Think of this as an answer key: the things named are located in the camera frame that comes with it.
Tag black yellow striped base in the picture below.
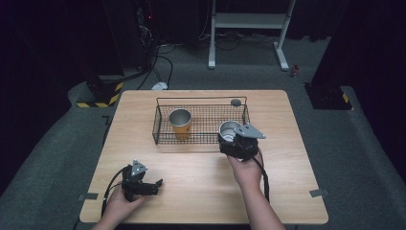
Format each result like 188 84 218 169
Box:
76 76 124 109
304 82 354 111

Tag white metal stand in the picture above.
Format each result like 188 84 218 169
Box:
207 0 297 72

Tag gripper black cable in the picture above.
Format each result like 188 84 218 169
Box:
101 166 131 219
251 149 271 204

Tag white power adapter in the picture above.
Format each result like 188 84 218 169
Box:
150 81 169 91

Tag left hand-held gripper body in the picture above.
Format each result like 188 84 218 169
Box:
121 159 149 203

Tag orange cup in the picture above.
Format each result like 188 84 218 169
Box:
169 108 192 140

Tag person's left hand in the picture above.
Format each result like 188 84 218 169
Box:
103 186 146 222

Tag dark equipment rack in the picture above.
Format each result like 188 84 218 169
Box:
103 0 161 73

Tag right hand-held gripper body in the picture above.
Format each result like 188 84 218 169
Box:
218 123 267 161

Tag silver metal cup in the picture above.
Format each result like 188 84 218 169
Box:
218 120 243 144

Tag grey tape piece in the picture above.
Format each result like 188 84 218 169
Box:
308 188 330 198
78 193 100 202

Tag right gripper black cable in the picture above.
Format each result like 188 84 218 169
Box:
251 149 271 204

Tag person's right hand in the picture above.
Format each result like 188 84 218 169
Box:
227 149 264 190

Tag black wire basket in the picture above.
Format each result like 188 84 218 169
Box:
151 96 251 146

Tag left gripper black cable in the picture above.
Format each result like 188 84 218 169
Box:
101 166 131 219

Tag black floor cables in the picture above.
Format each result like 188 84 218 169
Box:
136 42 177 91

